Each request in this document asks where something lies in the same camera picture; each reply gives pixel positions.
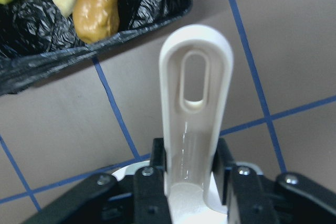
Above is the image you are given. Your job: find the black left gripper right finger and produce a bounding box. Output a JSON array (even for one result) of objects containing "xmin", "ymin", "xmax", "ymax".
[{"xmin": 212, "ymin": 138, "xmax": 335, "ymax": 223}]

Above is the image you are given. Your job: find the beige plastic dustpan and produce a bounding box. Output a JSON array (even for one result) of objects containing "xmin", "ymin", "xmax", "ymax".
[{"xmin": 110, "ymin": 24, "xmax": 265, "ymax": 224}]

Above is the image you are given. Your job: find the yellow-brown bread roll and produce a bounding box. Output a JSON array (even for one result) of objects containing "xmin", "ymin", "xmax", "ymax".
[{"xmin": 72, "ymin": 0, "xmax": 120, "ymax": 44}]

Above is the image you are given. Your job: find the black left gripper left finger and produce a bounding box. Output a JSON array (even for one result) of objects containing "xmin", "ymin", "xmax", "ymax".
[{"xmin": 25, "ymin": 138, "xmax": 171, "ymax": 223}]

